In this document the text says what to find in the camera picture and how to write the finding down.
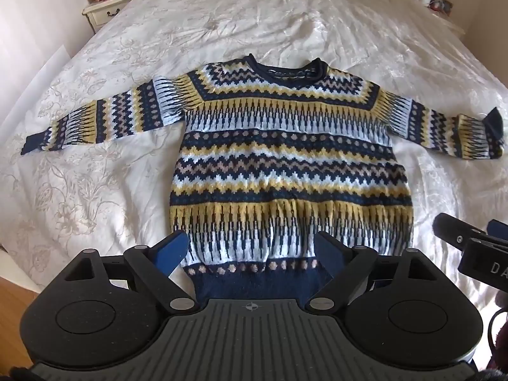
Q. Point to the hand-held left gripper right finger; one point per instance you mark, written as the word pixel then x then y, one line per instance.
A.
pixel 328 251

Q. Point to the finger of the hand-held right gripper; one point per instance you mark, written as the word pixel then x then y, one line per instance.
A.
pixel 498 228
pixel 456 232

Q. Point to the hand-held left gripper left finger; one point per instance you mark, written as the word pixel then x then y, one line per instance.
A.
pixel 173 251

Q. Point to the cream wooden nightstand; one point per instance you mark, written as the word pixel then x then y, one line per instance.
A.
pixel 107 12

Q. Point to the items on right nightstand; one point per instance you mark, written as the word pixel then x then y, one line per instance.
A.
pixel 450 14

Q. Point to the navy yellow patterned knit sweater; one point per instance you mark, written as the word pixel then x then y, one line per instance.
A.
pixel 285 158

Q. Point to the cream floral bedspread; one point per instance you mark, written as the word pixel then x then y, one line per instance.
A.
pixel 246 20

